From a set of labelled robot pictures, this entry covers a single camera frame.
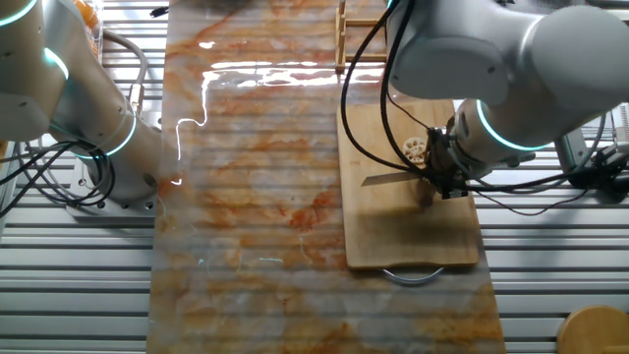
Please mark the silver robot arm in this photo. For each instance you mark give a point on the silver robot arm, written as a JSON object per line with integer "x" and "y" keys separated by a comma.
{"x": 491, "y": 49}

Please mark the orange marble pattern mat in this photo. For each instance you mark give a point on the orange marble pattern mat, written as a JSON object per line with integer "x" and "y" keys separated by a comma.
{"x": 255, "y": 196}

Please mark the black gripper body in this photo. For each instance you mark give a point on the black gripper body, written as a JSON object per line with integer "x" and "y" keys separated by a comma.
{"x": 447, "y": 157}

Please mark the black clamp mounted camera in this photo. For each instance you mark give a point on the black clamp mounted camera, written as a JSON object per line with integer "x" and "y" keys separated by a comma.
{"x": 609, "y": 172}

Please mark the wooden cutting board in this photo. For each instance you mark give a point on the wooden cutting board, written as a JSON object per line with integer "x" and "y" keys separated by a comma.
{"x": 388, "y": 236}

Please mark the small black plug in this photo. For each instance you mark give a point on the small black plug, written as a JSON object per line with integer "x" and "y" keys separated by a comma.
{"x": 158, "y": 11}

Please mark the wooden mug tree stand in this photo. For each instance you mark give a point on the wooden mug tree stand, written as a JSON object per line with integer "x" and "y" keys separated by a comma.
{"x": 594, "y": 332}

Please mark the clear plastic fruit pack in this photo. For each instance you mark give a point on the clear plastic fruit pack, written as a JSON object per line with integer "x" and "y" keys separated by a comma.
{"x": 96, "y": 29}

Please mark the silver exterior camera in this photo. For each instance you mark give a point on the silver exterior camera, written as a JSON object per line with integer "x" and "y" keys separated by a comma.
{"x": 623, "y": 123}

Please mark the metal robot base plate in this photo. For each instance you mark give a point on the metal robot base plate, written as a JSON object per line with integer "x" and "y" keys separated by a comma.
{"x": 118, "y": 209}

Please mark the wooden knife rack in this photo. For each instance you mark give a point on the wooden knife rack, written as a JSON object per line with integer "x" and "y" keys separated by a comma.
{"x": 340, "y": 49}

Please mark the lotus root chunk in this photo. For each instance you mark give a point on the lotus root chunk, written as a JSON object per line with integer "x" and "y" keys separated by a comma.
{"x": 425, "y": 196}

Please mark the lotus root slice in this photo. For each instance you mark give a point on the lotus root slice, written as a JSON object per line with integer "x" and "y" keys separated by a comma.
{"x": 414, "y": 150}

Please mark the steel cleaver knife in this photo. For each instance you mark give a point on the steel cleaver knife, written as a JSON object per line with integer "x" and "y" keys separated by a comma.
{"x": 388, "y": 179}

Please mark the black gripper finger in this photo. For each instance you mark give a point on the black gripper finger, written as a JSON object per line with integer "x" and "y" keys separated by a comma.
{"x": 440, "y": 188}
{"x": 431, "y": 166}

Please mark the orange fruit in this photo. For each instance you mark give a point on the orange fruit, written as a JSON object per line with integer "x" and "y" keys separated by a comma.
{"x": 93, "y": 45}
{"x": 86, "y": 15}

